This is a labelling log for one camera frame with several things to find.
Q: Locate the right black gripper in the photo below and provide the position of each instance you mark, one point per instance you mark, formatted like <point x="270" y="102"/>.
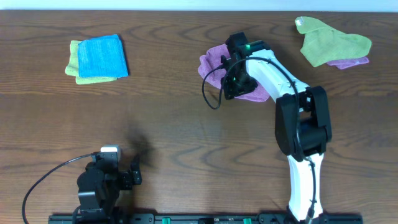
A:
<point x="229" y="91"/>

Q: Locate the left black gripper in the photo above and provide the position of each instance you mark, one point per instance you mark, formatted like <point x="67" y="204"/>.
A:
<point x="128" y="179"/>

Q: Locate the purple microfiber cloth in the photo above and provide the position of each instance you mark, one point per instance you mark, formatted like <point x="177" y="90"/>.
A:
<point x="212" y="59"/>

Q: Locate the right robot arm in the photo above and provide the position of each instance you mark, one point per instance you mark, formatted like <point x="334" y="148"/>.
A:
<point x="302" y="119"/>

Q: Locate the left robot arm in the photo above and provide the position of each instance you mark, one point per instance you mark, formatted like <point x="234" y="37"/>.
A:
<point x="99" y="188"/>

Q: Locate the green crumpled cloth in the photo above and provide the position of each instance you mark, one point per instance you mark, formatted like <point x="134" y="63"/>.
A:
<point x="323" y="43"/>

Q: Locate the green folded cloth under blue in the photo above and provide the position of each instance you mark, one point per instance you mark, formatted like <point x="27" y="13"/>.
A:
<point x="72" y="69"/>

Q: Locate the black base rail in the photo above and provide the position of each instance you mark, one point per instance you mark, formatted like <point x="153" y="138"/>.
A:
<point x="148" y="218"/>

